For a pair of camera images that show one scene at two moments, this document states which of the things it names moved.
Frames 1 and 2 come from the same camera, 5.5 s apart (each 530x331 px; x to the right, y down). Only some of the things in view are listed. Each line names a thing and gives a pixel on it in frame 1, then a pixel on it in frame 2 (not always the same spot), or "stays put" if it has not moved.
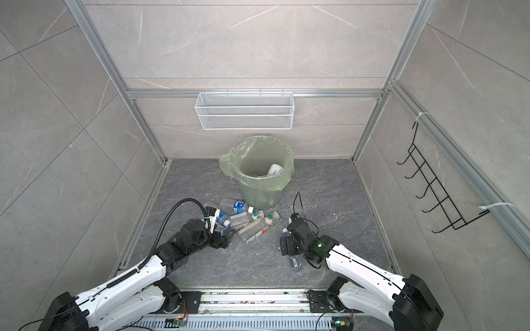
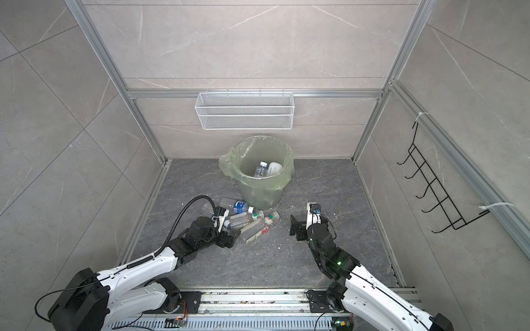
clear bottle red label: [252, 232] stays put
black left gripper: [219, 243] stays put
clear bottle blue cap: [295, 265] -> [262, 170]
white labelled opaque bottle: [275, 169] stays put
